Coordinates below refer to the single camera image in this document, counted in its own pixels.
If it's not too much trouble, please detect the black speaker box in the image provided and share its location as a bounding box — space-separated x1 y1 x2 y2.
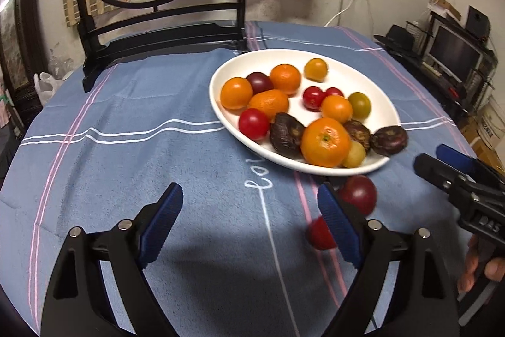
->
466 5 492 39

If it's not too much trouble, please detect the black hat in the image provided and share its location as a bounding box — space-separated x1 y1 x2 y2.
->
374 25 419 55

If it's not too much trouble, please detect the oval orange tangerine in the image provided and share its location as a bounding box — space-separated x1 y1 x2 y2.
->
247 90 290 122

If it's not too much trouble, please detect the large orange tomato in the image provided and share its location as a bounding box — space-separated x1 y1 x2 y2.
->
300 117 352 169

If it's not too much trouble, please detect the small yellow fruit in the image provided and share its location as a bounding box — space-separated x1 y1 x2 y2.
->
340 140 367 169

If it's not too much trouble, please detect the dark low desk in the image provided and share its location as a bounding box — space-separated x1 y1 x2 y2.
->
379 41 474 117

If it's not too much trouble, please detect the small orange tomato on plate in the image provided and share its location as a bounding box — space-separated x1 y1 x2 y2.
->
304 58 329 81

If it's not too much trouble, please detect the white plastic bag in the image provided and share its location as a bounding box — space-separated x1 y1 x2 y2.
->
33 72 66 105

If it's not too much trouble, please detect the yellow-green fruit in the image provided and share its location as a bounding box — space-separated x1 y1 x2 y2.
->
347 92 371 121

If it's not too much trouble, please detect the person's right hand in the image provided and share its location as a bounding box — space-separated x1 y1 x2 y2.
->
457 233 505 294

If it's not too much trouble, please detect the small dark passion fruit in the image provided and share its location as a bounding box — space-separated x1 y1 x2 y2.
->
342 120 372 154

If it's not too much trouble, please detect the dark wrinkled passion fruit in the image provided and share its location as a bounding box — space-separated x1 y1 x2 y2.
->
269 113 306 160

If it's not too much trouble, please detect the blue checked tablecloth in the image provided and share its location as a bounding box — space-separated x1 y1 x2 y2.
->
0 20 480 337

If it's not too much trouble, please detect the white oval plate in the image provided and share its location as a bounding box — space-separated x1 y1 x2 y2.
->
209 50 402 177

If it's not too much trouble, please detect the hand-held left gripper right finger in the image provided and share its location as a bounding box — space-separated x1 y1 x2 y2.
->
317 182 461 337

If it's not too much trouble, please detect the dark wooden cabinet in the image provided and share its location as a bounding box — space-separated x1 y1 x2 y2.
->
0 0 44 120

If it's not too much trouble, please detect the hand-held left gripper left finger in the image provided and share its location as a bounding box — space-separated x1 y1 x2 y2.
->
40 182 184 337

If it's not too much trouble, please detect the computer monitor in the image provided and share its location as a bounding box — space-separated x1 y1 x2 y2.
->
428 23 484 83

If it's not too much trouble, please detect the dark red plum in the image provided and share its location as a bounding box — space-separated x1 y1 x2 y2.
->
246 72 275 95
337 175 377 217

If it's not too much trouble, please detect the white cable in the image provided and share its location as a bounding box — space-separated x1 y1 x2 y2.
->
325 0 358 27

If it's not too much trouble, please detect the thin black cable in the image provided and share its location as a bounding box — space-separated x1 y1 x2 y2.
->
252 21 273 51

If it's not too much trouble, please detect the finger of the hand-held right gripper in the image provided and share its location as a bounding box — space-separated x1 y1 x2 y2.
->
413 153 475 200
436 143 505 186

